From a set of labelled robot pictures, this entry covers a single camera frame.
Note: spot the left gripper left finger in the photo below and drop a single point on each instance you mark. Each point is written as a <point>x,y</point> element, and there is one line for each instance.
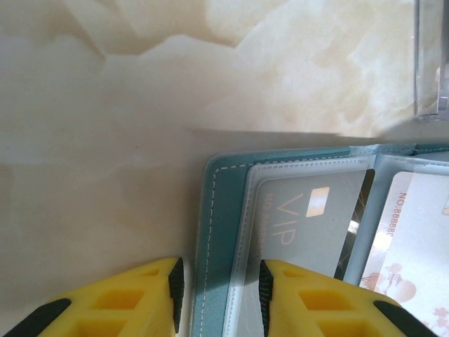
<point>105,309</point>

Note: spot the grey VIP card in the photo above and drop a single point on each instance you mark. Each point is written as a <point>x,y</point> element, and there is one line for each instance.
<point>315,238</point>

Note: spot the clear acrylic card box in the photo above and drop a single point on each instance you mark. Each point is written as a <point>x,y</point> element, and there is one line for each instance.
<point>426,70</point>

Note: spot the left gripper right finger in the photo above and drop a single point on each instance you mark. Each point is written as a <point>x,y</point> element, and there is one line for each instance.
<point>333,309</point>

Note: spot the teal leather card holder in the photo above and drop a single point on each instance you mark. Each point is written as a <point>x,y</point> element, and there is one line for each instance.
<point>224,217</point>

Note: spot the black card with gold lines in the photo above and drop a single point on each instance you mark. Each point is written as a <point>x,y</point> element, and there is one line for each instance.
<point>356,228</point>

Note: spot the white blossom print card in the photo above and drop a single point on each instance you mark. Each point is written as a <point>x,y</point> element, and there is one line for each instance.
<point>410,228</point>

